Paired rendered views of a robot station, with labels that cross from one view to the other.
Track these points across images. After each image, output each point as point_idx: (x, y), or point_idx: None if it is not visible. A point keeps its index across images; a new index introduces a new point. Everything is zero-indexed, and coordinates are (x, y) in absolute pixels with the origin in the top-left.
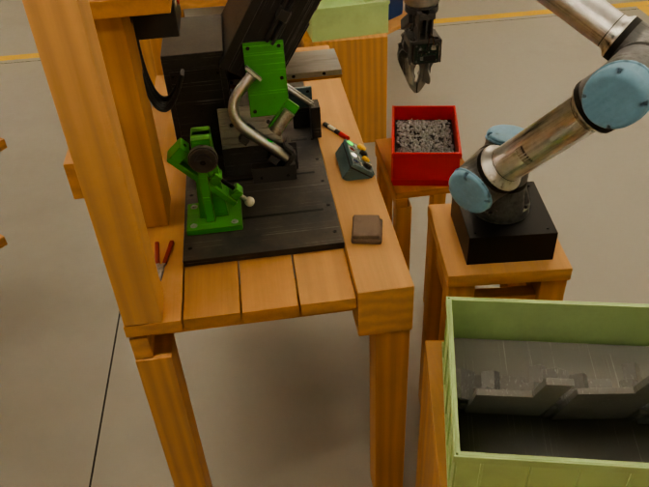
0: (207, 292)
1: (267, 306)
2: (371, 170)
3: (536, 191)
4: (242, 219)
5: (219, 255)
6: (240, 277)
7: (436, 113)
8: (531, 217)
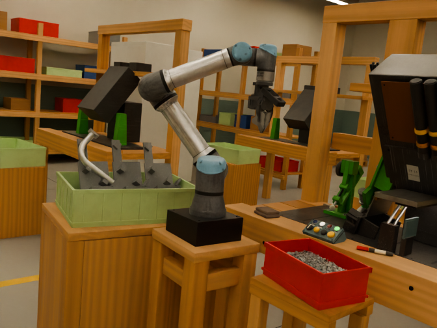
0: (301, 204)
1: (272, 203)
2: (305, 229)
3: (192, 218)
4: (330, 215)
5: (314, 206)
6: (296, 207)
7: (335, 279)
8: (185, 211)
